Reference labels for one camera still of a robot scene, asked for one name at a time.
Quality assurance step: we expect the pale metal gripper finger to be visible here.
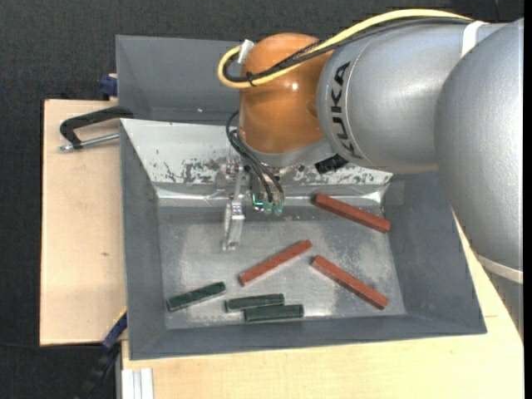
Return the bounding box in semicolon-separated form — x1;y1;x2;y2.
219;201;235;253
230;201;246;251

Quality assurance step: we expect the red-brown flat block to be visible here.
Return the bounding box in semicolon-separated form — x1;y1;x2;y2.
309;254;391;311
311;192;392;234
238;239;313;288

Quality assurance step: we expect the grey metal bin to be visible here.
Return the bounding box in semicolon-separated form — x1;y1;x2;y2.
115;34;488;362

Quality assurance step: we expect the dark green flat block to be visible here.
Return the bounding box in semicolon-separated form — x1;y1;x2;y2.
224;293;287;313
243;303;306;323
165;281;228;313

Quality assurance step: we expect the pale cardboard flat board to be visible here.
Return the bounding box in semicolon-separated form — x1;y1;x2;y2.
39;99;128;347

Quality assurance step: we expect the black cylinder on white bracket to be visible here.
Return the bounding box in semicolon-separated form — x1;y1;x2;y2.
313;152;349;175

